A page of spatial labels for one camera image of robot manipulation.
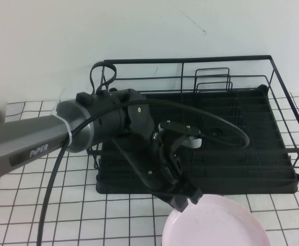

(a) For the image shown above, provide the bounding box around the short looped black cable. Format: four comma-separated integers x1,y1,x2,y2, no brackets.
89,62,117,96

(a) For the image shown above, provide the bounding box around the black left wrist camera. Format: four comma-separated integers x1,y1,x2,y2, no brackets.
157,119,203,165

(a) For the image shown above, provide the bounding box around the white cable tie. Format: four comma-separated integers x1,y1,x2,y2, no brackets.
52,88,75,138

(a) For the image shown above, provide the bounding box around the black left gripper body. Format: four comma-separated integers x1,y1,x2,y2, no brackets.
113,135,189,203

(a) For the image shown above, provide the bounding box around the white black-checked tablecloth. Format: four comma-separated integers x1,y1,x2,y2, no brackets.
0,92,299,246

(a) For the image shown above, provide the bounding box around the black wire dish rack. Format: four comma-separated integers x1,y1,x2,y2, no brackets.
87,54,299,180

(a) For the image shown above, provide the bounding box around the long black camera cable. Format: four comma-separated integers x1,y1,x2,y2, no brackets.
35,99,251,246

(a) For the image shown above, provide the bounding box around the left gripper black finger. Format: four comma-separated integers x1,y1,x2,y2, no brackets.
186,188,204,206
169,194,189,214

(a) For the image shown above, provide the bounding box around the pink round plate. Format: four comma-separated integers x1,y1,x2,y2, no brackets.
162,194,271,246

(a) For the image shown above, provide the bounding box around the black plastic drip tray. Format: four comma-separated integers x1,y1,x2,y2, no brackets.
95,86,299,195

